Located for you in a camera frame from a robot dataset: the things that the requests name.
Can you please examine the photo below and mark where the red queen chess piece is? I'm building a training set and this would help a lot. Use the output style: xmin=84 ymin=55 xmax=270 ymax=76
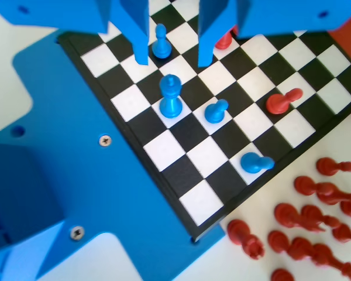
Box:
xmin=312 ymin=242 xmax=351 ymax=280

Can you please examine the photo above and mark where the red pawn chess piece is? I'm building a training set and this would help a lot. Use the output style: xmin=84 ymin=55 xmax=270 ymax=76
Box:
xmin=288 ymin=237 xmax=318 ymax=262
xmin=267 ymin=230 xmax=291 ymax=254
xmin=265 ymin=88 xmax=304 ymax=115
xmin=215 ymin=25 xmax=239 ymax=50
xmin=332 ymin=224 xmax=351 ymax=244
xmin=315 ymin=157 xmax=351 ymax=176
xmin=301 ymin=204 xmax=342 ymax=232
xmin=294 ymin=175 xmax=319 ymax=196

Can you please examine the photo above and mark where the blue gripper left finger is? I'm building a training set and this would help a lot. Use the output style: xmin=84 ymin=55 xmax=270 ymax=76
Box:
xmin=0 ymin=0 xmax=150 ymax=66

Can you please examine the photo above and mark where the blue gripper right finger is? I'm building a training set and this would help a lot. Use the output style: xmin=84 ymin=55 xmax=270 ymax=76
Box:
xmin=198 ymin=0 xmax=351 ymax=68

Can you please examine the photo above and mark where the blue king chess piece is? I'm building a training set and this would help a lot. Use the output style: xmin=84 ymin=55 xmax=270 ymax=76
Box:
xmin=159 ymin=74 xmax=184 ymax=119

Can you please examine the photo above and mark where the red rook chess piece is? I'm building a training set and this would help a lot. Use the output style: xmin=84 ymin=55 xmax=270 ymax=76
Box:
xmin=227 ymin=219 xmax=266 ymax=261
xmin=270 ymin=268 xmax=295 ymax=281

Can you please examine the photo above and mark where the black and white chessboard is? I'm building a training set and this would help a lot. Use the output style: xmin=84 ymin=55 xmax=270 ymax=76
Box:
xmin=57 ymin=0 xmax=351 ymax=242

